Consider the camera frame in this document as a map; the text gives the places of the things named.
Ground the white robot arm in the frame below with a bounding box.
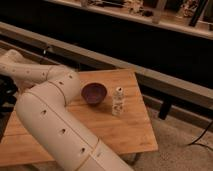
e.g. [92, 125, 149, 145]
[0, 50, 133, 171]

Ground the purple bowl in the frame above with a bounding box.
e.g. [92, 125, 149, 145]
[81, 83, 107, 105]

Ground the wooden table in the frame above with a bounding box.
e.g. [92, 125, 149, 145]
[0, 69, 158, 167]

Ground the cluttered background shelf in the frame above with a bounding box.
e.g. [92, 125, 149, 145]
[46, 0, 213, 40]

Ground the long wooden bench rail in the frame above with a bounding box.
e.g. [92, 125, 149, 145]
[0, 22, 213, 119]

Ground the black cable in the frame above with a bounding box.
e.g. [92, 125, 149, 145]
[187, 120, 213, 147]

